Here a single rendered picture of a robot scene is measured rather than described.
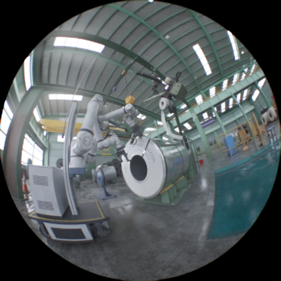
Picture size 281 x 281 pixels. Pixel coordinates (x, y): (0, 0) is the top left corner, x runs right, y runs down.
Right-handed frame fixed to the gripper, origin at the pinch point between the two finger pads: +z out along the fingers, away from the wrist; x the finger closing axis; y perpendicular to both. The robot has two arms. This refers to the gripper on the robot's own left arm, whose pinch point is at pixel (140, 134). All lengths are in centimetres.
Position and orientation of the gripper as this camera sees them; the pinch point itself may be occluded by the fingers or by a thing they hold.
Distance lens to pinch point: 123.9
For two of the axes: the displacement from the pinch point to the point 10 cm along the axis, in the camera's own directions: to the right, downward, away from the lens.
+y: -4.9, -0.6, 8.7
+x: -6.3, 7.1, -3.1
